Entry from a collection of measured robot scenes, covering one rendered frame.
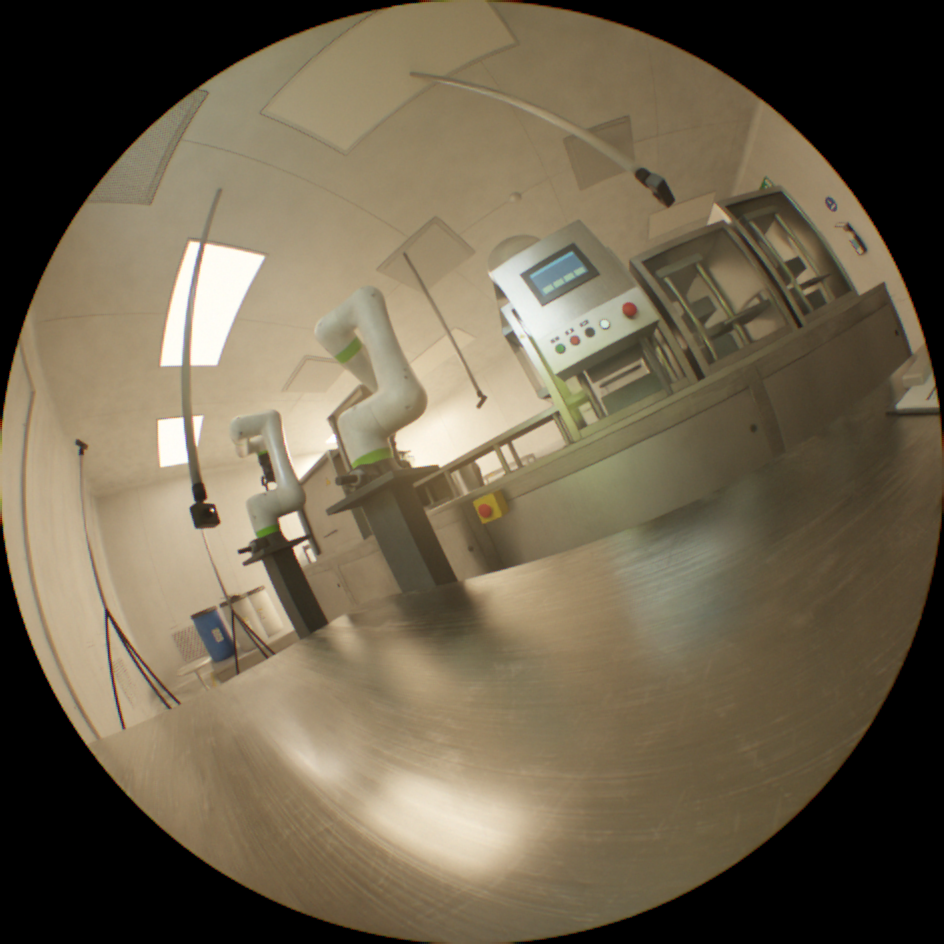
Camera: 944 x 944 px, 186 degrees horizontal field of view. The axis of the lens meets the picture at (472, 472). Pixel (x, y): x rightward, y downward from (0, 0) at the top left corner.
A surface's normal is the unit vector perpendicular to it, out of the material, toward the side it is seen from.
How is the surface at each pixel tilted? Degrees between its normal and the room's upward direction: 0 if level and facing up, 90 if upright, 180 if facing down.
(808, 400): 90
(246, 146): 180
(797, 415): 90
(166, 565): 90
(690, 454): 90
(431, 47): 180
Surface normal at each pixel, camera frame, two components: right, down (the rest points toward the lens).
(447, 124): 0.42, 0.91
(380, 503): -0.31, 0.08
